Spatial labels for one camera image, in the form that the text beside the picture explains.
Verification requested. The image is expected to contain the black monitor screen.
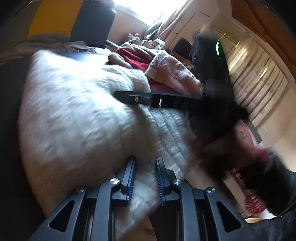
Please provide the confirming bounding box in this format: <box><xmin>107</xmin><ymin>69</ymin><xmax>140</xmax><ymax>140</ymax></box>
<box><xmin>173</xmin><ymin>38</ymin><xmax>192</xmax><ymax>58</ymax></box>

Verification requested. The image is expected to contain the magenta ruffled bed cover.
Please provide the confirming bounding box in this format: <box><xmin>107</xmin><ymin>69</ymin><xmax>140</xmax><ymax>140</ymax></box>
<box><xmin>232</xmin><ymin>121</ymin><xmax>268</xmax><ymax>216</ymax></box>

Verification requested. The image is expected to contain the pink beige knit garment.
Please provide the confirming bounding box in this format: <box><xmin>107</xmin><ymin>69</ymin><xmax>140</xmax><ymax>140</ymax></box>
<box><xmin>108</xmin><ymin>42</ymin><xmax>201</xmax><ymax>98</ymax></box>

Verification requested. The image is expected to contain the grey khaki garment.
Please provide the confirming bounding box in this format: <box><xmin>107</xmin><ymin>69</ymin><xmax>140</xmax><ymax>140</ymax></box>
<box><xmin>1</xmin><ymin>33</ymin><xmax>96</xmax><ymax>62</ymax></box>

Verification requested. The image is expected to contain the white knitted sweater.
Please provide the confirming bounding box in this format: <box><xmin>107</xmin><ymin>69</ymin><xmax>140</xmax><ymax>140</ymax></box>
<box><xmin>18</xmin><ymin>49</ymin><xmax>204</xmax><ymax>241</ymax></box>

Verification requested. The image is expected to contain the red garment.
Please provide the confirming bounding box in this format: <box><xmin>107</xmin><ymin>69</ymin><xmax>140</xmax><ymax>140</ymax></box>
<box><xmin>115</xmin><ymin>46</ymin><xmax>177</xmax><ymax>94</ymax></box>

